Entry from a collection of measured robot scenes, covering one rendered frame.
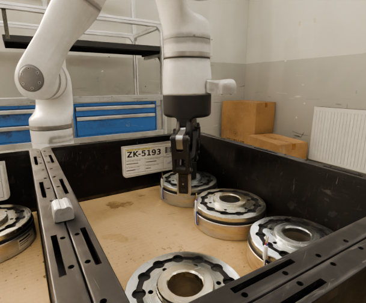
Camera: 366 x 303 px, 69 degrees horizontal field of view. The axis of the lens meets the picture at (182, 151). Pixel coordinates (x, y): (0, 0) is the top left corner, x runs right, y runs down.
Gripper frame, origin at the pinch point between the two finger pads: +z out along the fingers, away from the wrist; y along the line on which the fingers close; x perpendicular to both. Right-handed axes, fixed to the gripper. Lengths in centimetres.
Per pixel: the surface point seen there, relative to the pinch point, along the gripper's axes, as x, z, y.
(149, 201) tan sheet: -6.5, 4.0, 0.7
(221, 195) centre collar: 5.9, 0.5, 4.5
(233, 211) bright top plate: 7.6, 0.9, 8.6
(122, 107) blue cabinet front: -84, 3, -173
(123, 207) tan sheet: -10.0, 4.0, 3.9
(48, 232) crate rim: -4.9, -6.0, 27.5
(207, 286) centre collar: 5.5, 0.4, 23.3
